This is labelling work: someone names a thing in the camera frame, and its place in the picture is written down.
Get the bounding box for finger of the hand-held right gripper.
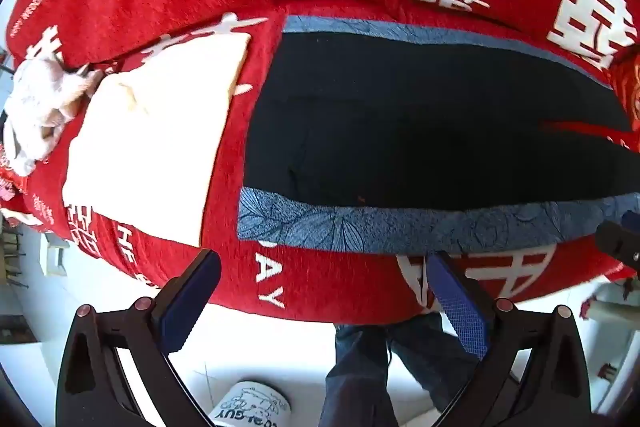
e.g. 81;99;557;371
595;209;640;269

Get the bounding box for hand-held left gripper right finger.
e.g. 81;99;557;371
425;251;603;427

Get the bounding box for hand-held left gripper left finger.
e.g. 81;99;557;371
56;249;222;427

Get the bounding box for person's legs in jeans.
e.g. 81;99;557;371
320;311;482;427

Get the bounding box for white box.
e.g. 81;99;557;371
41;241;67;279

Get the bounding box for red patterned pillow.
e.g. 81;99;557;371
609;51;640;134

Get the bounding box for white folded cloth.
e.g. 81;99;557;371
62;32;253;246

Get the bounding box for white fluffy crumpled cloth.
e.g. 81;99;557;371
0;56;104;178

